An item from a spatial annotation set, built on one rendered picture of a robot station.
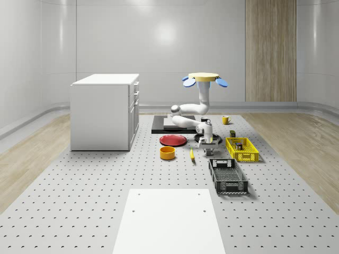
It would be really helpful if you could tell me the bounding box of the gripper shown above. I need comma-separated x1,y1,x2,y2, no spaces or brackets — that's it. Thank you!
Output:
198,137,223,158

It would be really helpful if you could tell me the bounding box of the black plate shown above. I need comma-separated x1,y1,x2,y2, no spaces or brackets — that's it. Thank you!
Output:
193,132,222,144

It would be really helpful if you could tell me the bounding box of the red plate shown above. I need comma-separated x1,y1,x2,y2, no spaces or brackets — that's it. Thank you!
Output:
159,134,189,147

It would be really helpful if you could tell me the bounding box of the yellow bowl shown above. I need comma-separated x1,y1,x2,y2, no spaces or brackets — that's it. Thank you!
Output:
159,146,176,161

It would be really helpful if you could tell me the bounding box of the yellow basket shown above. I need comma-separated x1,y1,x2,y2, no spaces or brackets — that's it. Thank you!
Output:
225,137,260,162

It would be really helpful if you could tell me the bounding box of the dark grey basket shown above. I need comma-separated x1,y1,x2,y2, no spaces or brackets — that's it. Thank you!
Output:
208,158,250,196

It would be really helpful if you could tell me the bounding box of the black stove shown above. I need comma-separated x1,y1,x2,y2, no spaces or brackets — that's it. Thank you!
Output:
150,114,199,134

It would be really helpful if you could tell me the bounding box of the white board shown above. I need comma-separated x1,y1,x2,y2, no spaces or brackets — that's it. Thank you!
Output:
112,188,227,254

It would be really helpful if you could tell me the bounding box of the white cabinet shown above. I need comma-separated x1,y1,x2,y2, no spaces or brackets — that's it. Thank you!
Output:
70,73,140,152

